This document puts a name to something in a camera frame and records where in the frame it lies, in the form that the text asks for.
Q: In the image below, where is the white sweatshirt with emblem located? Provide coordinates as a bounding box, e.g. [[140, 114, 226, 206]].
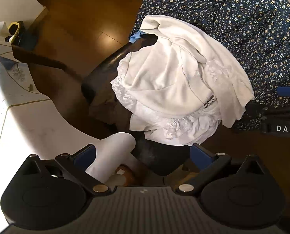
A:
[[117, 15, 254, 127]]

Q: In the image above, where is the white table leg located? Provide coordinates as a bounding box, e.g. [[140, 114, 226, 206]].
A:
[[85, 133, 146, 183]]

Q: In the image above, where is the white lace garment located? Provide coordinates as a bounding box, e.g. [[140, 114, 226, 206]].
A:
[[111, 53, 222, 146]]

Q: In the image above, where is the dark wooden chair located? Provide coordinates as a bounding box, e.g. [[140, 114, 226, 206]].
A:
[[11, 40, 200, 176]]

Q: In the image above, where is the blue patterned table mat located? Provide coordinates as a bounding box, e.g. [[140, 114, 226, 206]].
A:
[[0, 44, 49, 113]]

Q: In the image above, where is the yellow black tool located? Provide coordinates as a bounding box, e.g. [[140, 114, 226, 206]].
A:
[[4, 21, 26, 45]]

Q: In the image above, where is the dark floral fabric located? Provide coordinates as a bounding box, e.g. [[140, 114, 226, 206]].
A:
[[130, 0, 290, 132]]

